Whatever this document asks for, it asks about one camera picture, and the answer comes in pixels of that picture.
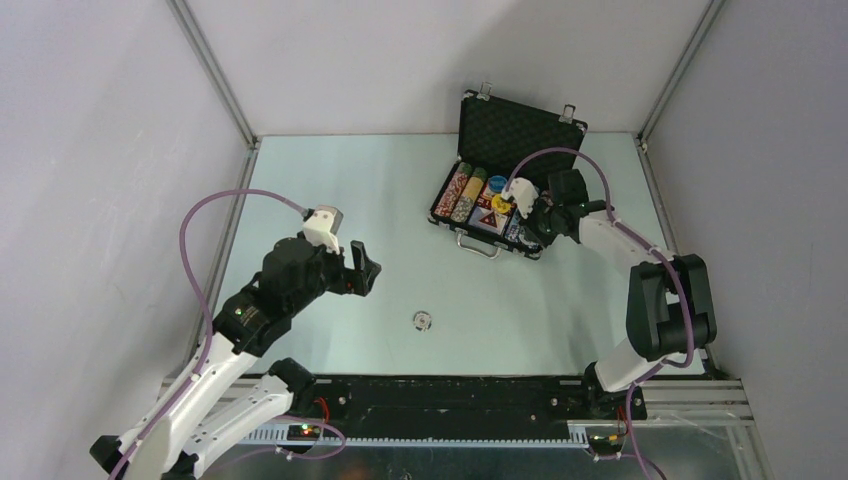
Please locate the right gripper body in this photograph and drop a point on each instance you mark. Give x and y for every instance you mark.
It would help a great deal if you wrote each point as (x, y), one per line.
(539, 212)

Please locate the blue dealer button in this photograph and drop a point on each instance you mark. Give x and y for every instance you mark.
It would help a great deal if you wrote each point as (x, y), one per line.
(497, 183)

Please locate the grey poker chip stack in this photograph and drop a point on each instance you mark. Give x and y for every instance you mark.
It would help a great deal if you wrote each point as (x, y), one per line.
(467, 198)

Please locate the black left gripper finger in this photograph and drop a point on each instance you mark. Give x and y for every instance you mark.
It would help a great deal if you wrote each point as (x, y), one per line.
(360, 258)
(361, 280)

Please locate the white poker chip front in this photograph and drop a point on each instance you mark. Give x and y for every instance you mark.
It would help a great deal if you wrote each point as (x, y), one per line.
(422, 321)

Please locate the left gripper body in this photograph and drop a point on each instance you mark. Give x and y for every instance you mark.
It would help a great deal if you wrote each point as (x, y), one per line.
(329, 273)

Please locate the light blue chip stack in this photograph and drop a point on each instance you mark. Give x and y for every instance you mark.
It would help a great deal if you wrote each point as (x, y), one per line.
(515, 233)

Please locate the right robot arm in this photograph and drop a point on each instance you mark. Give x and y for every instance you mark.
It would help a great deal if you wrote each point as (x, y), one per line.
(567, 286)

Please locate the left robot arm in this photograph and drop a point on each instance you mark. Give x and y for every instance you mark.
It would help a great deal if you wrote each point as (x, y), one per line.
(182, 435)

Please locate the yellow big blind button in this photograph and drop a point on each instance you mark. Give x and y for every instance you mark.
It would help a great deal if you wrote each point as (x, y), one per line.
(500, 205)

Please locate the blue playing card deck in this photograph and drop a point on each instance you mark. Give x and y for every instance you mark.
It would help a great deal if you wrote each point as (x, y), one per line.
(503, 222)

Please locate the all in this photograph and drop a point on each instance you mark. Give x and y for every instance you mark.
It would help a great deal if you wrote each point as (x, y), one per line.
(485, 219)

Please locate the black poker set case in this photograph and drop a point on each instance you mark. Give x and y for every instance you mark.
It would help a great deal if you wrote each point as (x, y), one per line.
(497, 134)

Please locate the red poker chip stack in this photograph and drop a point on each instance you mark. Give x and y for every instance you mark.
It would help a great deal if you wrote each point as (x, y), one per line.
(453, 190)

